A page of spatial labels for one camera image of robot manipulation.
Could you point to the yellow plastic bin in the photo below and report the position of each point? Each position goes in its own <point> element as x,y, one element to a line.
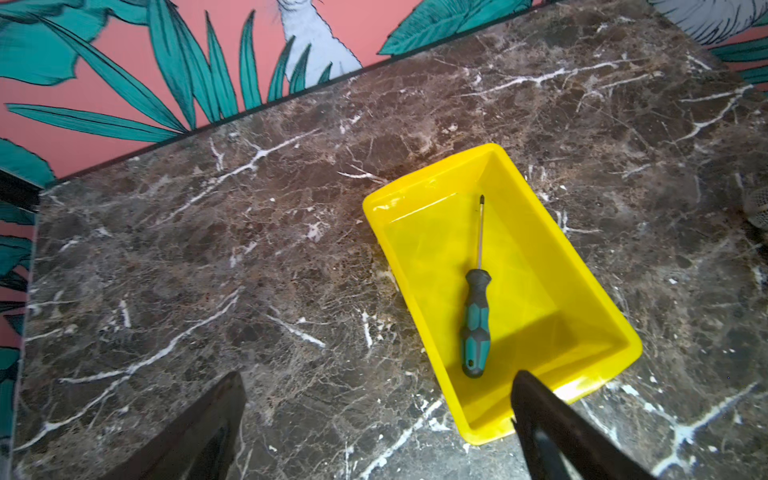
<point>548,313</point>

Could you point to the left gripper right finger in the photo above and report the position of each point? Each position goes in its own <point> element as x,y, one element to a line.
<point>553,436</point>

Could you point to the green black screwdriver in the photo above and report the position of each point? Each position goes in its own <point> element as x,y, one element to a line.
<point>476,337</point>

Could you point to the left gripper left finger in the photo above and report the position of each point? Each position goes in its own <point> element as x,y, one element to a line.
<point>199,444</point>

